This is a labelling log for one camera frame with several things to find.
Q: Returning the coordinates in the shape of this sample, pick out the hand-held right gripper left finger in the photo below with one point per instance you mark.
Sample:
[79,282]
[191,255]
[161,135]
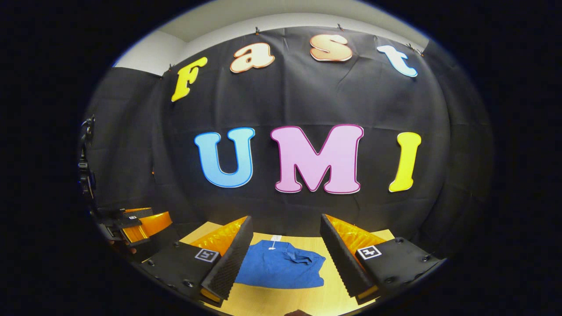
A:
[230,263]

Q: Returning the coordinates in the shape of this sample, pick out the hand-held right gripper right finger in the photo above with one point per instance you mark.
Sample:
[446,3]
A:
[342,259]

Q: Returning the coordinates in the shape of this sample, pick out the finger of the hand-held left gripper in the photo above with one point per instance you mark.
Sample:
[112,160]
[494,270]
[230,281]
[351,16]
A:
[138,213]
[151,224]

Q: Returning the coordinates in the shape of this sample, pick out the blue button shirt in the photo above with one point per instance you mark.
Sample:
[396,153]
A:
[272,267]

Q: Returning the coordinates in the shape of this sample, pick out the black backdrop cloth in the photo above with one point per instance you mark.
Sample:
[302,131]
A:
[307,101]

